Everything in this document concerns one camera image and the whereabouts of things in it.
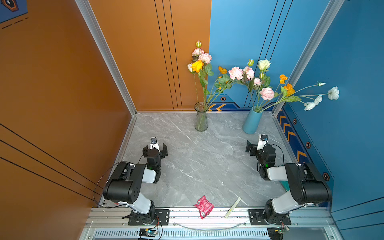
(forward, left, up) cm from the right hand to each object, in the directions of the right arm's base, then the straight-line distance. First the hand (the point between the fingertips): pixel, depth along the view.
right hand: (254, 141), depth 93 cm
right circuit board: (-46, -2, -10) cm, 47 cm away
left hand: (-1, +62, +1) cm, 62 cm away
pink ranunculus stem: (+16, -4, +25) cm, 30 cm away
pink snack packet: (-35, +32, -7) cm, 48 cm away
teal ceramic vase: (+12, 0, +6) cm, 13 cm away
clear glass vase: (+17, +33, +1) cm, 37 cm away
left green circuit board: (-46, +61, -9) cm, 76 cm away
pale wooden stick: (-35, +17, -8) cm, 40 cm away
